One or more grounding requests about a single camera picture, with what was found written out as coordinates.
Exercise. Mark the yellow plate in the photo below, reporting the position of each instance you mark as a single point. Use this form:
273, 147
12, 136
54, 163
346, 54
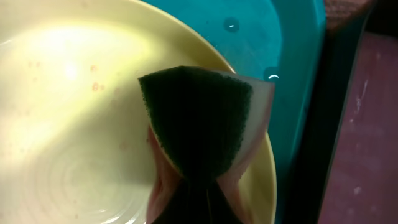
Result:
74, 145

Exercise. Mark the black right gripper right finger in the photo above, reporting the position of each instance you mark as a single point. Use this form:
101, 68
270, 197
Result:
219, 209

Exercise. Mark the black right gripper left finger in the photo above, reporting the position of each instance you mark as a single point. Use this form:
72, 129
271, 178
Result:
188, 205

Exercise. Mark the green scouring sponge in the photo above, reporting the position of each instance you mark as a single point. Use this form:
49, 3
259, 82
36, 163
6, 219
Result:
205, 127

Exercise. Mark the teal plastic tray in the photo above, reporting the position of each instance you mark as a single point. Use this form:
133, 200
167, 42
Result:
276, 40

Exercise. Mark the black water tray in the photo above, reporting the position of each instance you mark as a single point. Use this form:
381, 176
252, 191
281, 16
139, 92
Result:
346, 169

